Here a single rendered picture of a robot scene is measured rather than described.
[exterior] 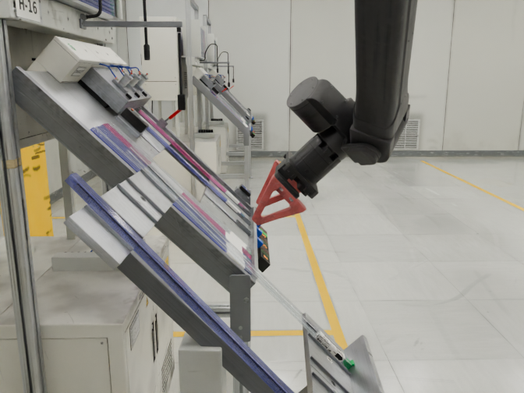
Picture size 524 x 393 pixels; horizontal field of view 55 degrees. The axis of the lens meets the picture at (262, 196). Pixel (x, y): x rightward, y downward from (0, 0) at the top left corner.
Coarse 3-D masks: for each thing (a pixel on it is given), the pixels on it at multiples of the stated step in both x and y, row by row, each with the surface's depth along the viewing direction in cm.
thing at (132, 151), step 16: (144, 160) 77; (160, 176) 77; (176, 192) 78; (192, 208) 78; (208, 224) 79; (224, 240) 79; (240, 256) 80; (256, 272) 80; (272, 288) 81; (288, 304) 81; (304, 320) 82
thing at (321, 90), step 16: (304, 80) 73; (320, 80) 69; (304, 96) 70; (320, 96) 68; (336, 96) 69; (304, 112) 70; (320, 112) 70; (336, 112) 69; (352, 112) 71; (320, 128) 72; (336, 128) 70; (352, 144) 69; (368, 144) 67; (352, 160) 72; (368, 160) 68
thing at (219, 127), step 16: (208, 32) 649; (208, 48) 596; (208, 64) 586; (224, 80) 652; (224, 96) 599; (208, 112) 599; (240, 112) 604; (208, 128) 603; (224, 128) 608; (224, 144) 612; (240, 144) 683; (224, 160) 617
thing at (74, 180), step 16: (80, 192) 55; (96, 208) 55; (112, 224) 55; (128, 240) 56; (144, 256) 56; (160, 272) 56; (176, 288) 56; (192, 304) 56; (208, 320) 57; (224, 336) 57; (240, 352) 57; (256, 368) 57; (272, 384) 57
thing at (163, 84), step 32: (192, 0) 457; (160, 32) 443; (192, 32) 454; (160, 64) 449; (192, 64) 446; (160, 96) 456; (192, 96) 452; (192, 128) 459; (160, 160) 469; (192, 192) 473
